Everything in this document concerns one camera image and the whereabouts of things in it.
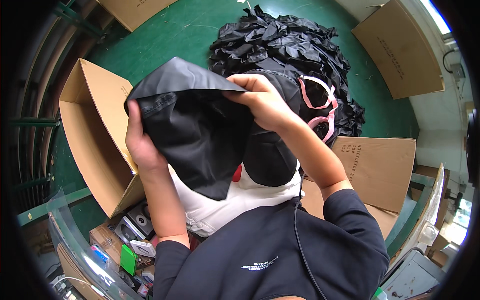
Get person's left hand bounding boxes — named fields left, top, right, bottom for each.
left=125, top=99, right=169, bottom=174

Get person's right hand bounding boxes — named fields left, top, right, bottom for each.
left=223, top=74, right=301, bottom=133

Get black fabric piece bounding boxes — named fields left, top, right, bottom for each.
left=124, top=56, right=256, bottom=202

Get open cardboard box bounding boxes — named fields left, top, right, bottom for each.
left=58, top=58, right=147, bottom=219

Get pile of black fabric pieces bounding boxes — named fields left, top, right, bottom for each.
left=208, top=4, right=367, bottom=144

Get silver speaker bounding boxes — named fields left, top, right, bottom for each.
left=113, top=200, right=155, bottom=245

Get small brown carton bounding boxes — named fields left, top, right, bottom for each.
left=89, top=223, right=125, bottom=265

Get person's legs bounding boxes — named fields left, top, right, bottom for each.
left=168, top=160, right=305, bottom=239

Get green small box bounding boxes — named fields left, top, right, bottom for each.
left=119, top=244, right=139, bottom=277

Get clear plastic sheet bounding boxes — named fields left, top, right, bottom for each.
left=389, top=163, right=446, bottom=265
left=46, top=187, right=145, bottom=300

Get green metal rack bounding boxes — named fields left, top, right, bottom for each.
left=9, top=0, right=110, bottom=227

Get printed cardboard box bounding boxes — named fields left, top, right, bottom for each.
left=300, top=136, right=417, bottom=241

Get flat cardboard carton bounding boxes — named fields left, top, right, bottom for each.
left=96, top=0, right=179, bottom=33
left=351, top=0, right=446, bottom=100

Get person's body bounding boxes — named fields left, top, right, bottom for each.
left=152, top=188, right=391, bottom=300

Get white machine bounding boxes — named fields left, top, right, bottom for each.
left=380, top=249, right=446, bottom=300

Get pink strap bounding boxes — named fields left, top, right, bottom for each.
left=298, top=75, right=339, bottom=144

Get black cable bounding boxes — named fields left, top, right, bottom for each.
left=293, top=168, right=328, bottom=300

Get grey wall box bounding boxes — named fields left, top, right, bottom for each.
left=450, top=63, right=466, bottom=82

